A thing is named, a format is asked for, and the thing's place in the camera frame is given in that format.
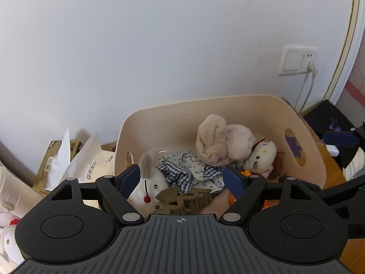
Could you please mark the pale pink plush towel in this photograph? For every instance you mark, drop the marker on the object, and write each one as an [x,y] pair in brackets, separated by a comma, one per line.
[219,144]

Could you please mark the brown hair claw clip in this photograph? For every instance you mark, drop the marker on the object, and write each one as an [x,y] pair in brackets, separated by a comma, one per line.
[190,203]

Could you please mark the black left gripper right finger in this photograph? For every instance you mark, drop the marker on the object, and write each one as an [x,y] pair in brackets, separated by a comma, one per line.
[248,192]

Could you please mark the blue checkered floral cloth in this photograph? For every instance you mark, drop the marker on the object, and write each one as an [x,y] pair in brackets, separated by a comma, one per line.
[186,171]

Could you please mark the black mouse pad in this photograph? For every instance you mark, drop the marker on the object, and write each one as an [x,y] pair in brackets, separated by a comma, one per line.
[326,117]

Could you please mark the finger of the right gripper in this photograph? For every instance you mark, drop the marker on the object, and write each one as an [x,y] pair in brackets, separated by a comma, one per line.
[341,139]

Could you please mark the white plush toy on floor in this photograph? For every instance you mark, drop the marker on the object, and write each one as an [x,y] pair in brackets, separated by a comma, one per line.
[11,256]

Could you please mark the olive tissue box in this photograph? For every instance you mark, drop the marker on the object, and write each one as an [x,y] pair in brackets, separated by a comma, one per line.
[57,158]

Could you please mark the white wall socket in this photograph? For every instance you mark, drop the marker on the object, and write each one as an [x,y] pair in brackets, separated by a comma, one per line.
[295,59]

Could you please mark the white cat plush red dress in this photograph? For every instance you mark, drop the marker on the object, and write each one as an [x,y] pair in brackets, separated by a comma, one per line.
[264,160]

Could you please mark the white thermos bottle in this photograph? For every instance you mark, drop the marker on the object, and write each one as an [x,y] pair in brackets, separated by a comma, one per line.
[16,197]

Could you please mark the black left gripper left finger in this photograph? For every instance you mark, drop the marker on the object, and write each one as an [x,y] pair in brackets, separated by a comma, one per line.
[115,191]

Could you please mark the beige plastic storage basket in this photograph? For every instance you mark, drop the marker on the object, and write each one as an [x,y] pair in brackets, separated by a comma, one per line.
[173,128]

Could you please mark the white yellow tissue box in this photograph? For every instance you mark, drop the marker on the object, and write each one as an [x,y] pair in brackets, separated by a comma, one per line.
[91,162]

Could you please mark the white fluffy rabbit plush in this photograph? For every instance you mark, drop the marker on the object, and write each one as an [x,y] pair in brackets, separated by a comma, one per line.
[152,182]

